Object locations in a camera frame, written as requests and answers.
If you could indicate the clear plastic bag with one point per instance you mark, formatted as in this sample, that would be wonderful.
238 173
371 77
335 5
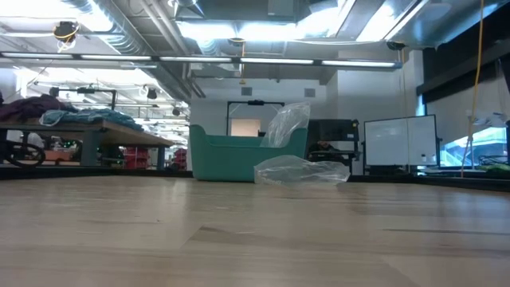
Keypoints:
311 171
287 119

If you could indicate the tan board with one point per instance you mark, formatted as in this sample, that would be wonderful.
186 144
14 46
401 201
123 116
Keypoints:
245 127

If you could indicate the green plastic bin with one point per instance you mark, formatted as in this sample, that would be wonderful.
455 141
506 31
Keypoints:
227 159

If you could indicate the upright clear plastic bag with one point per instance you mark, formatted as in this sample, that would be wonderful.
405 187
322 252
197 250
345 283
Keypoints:
287 119

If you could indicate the person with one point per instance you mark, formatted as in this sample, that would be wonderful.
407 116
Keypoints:
323 145

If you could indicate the red crates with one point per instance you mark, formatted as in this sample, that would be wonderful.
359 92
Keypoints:
180 159
135 159

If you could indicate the black cart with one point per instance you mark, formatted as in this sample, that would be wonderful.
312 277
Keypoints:
334 129

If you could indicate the long ceiling light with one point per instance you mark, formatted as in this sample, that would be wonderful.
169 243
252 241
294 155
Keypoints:
191 59

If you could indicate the wooden workbench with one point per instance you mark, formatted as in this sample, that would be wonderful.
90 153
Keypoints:
119 137

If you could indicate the white whiteboard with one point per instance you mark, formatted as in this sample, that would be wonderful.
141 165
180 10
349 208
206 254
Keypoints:
398 139

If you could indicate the teal cloth pile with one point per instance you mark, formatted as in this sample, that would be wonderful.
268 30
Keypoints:
91 115

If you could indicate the maroon cloth pile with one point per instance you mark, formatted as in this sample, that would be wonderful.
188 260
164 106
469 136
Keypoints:
32 107

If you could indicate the green cloth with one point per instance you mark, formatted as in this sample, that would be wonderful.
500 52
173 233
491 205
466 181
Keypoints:
496 167

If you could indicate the black wheel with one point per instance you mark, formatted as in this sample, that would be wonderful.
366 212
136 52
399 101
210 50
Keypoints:
5 153

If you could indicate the black gantry frame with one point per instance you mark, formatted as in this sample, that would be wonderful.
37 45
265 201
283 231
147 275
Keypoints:
255 102
85 90

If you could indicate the grey wall vent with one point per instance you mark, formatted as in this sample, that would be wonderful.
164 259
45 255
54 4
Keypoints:
246 91
310 92

